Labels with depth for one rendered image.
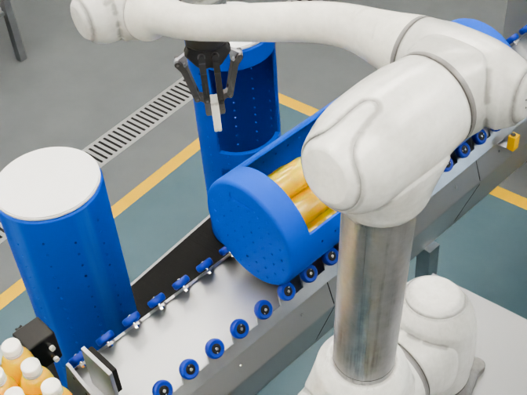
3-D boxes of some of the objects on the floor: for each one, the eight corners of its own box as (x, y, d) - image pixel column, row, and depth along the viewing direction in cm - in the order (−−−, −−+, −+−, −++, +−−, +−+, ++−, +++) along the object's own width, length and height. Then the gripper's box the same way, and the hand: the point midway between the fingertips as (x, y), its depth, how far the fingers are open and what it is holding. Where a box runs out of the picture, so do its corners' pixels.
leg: (429, 371, 303) (442, 244, 260) (418, 381, 300) (430, 255, 257) (415, 361, 306) (427, 234, 263) (405, 371, 303) (414, 244, 260)
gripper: (238, 6, 160) (248, 110, 177) (165, 16, 160) (183, 119, 176) (242, 29, 155) (252, 134, 171) (168, 38, 154) (185, 143, 171)
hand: (216, 113), depth 171 cm, fingers closed
